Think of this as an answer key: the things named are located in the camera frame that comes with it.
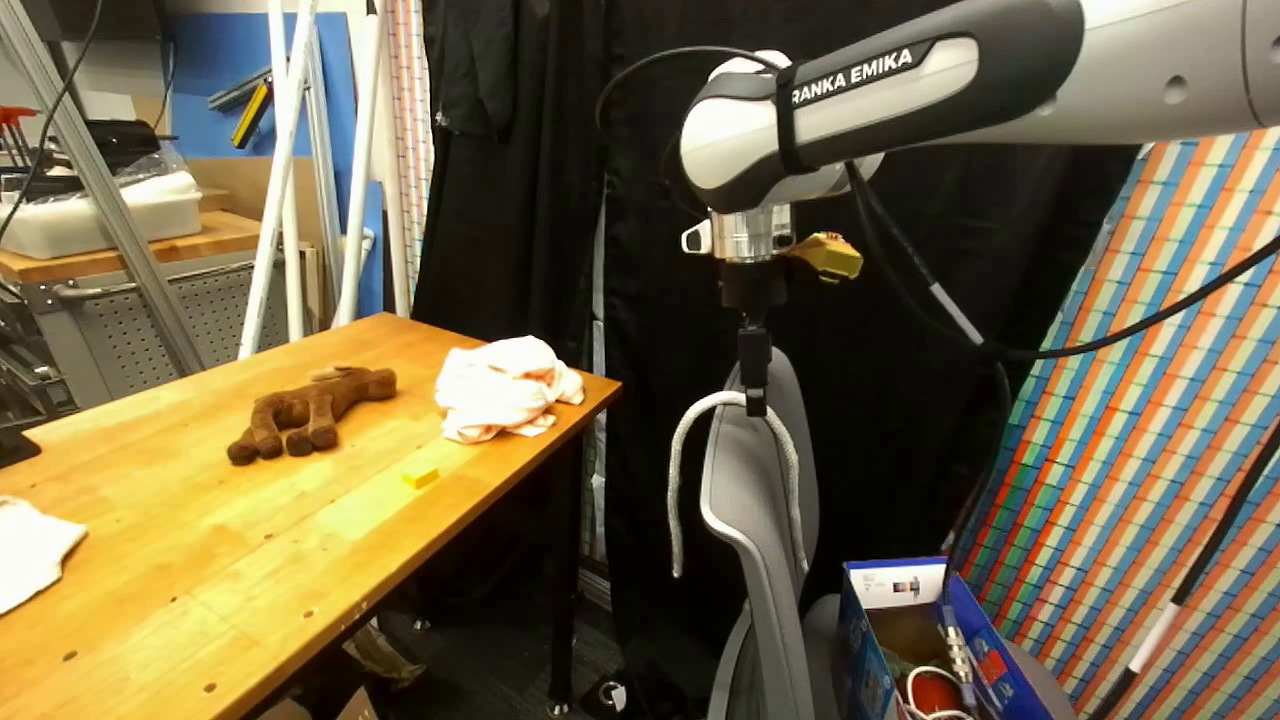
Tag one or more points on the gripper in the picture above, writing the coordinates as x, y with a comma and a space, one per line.
752, 285

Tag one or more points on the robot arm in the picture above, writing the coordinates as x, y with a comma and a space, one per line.
900, 90

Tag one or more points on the blue cardboard box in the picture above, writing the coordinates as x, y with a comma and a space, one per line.
985, 655

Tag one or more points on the grey office chair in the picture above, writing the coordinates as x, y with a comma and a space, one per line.
755, 500

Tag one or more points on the black curtain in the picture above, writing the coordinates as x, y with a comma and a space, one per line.
520, 200

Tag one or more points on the white and pink cloth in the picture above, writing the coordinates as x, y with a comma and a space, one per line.
495, 390

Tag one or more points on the checked fabric strip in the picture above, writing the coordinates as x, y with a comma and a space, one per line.
410, 130

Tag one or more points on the small yellow block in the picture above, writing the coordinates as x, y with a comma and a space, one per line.
421, 477

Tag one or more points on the colourful striped patterned panel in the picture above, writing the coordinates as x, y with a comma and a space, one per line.
1120, 450

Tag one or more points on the red round object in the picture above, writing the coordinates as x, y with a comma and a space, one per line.
935, 692

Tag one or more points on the brown plush toy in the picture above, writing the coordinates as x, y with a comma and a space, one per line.
310, 405

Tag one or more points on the bundle of white poles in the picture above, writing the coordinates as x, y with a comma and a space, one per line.
285, 180

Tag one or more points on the black and white pole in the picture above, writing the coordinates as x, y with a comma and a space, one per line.
1190, 580

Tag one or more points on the yellow and black level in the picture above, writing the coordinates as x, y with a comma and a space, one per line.
251, 112

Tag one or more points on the blue board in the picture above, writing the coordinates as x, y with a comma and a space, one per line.
215, 110

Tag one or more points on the workbench with metal cabinet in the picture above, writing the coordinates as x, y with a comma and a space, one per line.
130, 320

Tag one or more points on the aluminium beam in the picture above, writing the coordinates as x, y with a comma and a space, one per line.
100, 190

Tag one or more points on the white plastic bin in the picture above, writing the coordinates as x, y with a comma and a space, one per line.
60, 225

